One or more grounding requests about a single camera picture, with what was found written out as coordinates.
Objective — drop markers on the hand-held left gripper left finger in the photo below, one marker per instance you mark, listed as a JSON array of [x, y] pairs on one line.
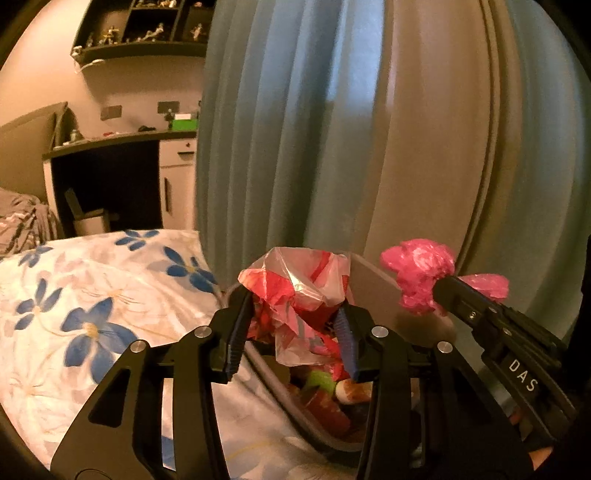
[[236, 341]]

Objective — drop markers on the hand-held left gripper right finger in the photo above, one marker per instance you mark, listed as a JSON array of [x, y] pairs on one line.
[[348, 350]]

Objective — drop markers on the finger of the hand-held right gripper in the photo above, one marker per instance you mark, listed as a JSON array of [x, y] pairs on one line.
[[461, 302]]

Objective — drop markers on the pink plastic bag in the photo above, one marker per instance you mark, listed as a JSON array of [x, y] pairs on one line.
[[415, 272]]

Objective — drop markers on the dark red paper cup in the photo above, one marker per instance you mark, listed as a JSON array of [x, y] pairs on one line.
[[323, 410]]

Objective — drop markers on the brown plastic waste bin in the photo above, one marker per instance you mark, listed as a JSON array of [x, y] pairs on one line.
[[374, 286]]

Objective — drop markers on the red and white plastic bag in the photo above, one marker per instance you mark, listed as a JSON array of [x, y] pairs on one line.
[[295, 281]]

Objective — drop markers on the person's right hand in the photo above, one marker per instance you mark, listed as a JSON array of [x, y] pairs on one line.
[[521, 447]]

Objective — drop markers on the small green cup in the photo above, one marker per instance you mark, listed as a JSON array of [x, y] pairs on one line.
[[321, 381]]

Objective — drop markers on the beige paper cup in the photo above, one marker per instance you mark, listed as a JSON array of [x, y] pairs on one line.
[[352, 392]]

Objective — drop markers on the blue floral blanket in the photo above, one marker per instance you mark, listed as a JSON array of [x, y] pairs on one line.
[[115, 286]]

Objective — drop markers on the white cabinet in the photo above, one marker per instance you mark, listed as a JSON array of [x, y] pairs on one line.
[[178, 184]]

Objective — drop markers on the dark desk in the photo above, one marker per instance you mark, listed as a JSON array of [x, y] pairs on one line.
[[106, 175]]

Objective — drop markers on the green box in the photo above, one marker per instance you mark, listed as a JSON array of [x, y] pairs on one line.
[[182, 123]]

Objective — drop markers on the blue grey curtain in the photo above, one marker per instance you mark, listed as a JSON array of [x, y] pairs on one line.
[[286, 115]]

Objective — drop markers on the grey striped bedding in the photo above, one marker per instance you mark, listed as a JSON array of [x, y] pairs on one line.
[[23, 221]]

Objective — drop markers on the brown padded headboard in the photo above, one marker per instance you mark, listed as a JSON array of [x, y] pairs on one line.
[[27, 147]]

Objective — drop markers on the group of small figurines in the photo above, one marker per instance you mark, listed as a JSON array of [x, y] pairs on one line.
[[152, 33]]

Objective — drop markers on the grey wall outlet panel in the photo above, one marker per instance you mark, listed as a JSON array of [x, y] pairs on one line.
[[167, 108], [111, 113]]

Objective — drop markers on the dark wall shelf unit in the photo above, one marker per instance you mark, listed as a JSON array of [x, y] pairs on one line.
[[138, 50]]

